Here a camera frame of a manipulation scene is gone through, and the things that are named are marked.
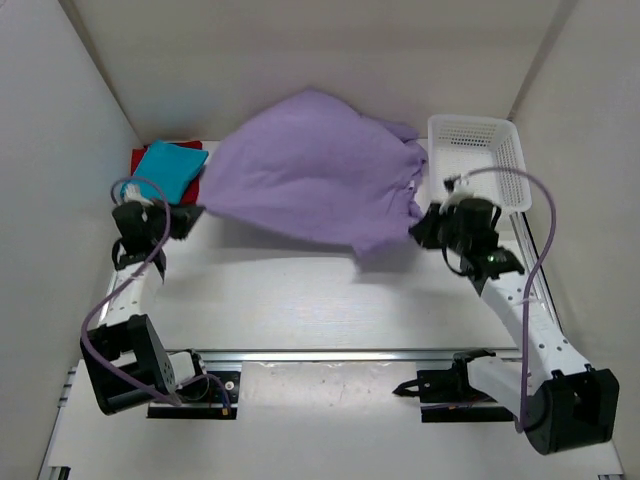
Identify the teal t shirt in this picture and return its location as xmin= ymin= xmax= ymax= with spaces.
xmin=130 ymin=139 xmax=210 ymax=206

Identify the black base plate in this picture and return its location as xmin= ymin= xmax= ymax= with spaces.
xmin=147 ymin=363 xmax=241 ymax=421
xmin=393 ymin=368 xmax=513 ymax=423

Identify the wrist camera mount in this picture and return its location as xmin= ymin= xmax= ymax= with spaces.
xmin=439 ymin=175 xmax=475 ymax=213
xmin=121 ymin=182 xmax=153 ymax=206

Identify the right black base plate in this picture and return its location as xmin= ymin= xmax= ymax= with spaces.
xmin=393 ymin=368 xmax=513 ymax=423

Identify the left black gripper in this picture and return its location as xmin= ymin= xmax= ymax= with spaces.
xmin=145 ymin=196 xmax=204 ymax=245

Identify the lavender cloth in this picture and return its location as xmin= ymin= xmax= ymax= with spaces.
xmin=199 ymin=90 xmax=427 ymax=260

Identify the white plastic basket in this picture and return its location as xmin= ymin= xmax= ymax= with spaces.
xmin=427 ymin=114 xmax=532 ymax=215

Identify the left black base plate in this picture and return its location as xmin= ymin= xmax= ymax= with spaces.
xmin=147 ymin=363 xmax=241 ymax=421

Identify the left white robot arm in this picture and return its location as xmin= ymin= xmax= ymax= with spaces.
xmin=81 ymin=201 xmax=210 ymax=415

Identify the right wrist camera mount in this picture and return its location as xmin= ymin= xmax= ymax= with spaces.
xmin=439 ymin=175 xmax=475 ymax=213

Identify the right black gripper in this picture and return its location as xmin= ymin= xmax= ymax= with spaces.
xmin=409 ymin=203 xmax=470 ymax=257

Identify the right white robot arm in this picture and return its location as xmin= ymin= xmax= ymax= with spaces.
xmin=393 ymin=198 xmax=619 ymax=455

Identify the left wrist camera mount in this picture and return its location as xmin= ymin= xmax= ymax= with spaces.
xmin=121 ymin=182 xmax=153 ymax=206

